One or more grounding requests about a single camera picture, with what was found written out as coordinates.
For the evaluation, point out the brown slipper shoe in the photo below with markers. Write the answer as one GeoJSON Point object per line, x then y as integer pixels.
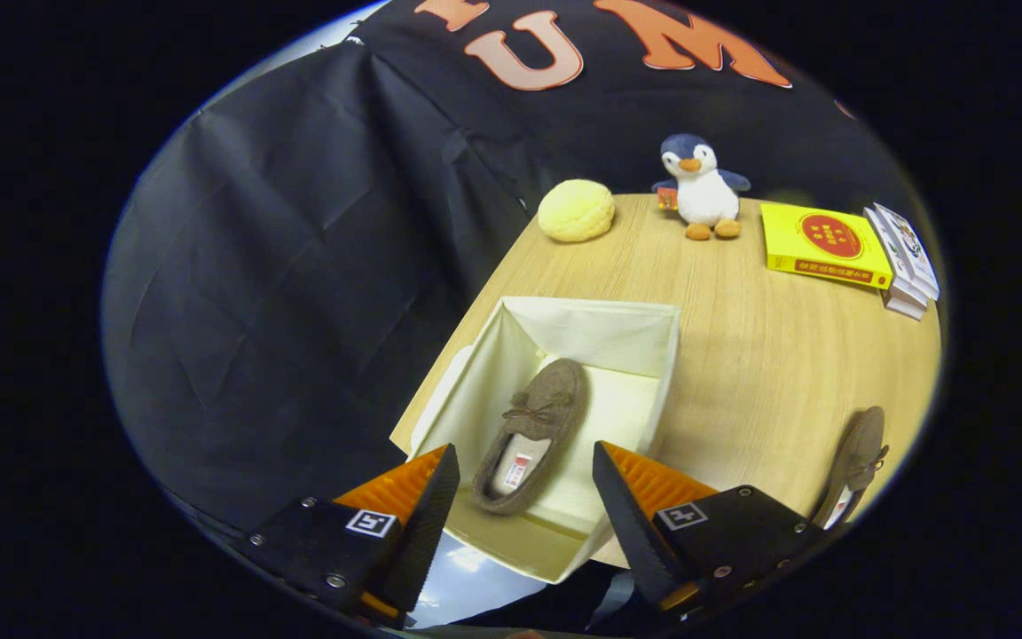
{"type": "Point", "coordinates": [546, 399]}
{"type": "Point", "coordinates": [861, 444]}

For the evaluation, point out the cream fabric storage box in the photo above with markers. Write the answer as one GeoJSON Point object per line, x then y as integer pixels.
{"type": "Point", "coordinates": [600, 337]}

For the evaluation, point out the stack of white illustrated books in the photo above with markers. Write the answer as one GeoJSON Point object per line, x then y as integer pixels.
{"type": "Point", "coordinates": [906, 257]}

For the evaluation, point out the plush penguin toy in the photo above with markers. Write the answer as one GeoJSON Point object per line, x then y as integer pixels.
{"type": "Point", "coordinates": [704, 191]}

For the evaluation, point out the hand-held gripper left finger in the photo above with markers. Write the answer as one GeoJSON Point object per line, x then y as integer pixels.
{"type": "Point", "coordinates": [427, 532]}

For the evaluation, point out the yellow flat box red label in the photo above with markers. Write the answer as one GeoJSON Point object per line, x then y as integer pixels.
{"type": "Point", "coordinates": [821, 244]}

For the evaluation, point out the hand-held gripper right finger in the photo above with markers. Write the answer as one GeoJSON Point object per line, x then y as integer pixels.
{"type": "Point", "coordinates": [631, 532]}

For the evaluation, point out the yellow plush bun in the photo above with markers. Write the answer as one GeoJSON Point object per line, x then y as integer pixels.
{"type": "Point", "coordinates": [576, 211]}

